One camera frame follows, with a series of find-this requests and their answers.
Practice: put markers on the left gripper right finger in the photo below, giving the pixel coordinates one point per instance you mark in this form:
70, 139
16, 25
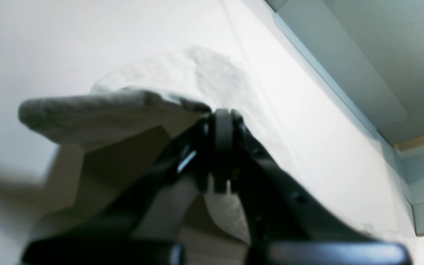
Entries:
287, 225

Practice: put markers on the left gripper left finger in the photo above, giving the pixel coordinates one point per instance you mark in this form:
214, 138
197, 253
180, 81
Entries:
142, 225

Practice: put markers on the beige t-shirt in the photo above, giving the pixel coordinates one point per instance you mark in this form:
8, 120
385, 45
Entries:
129, 118

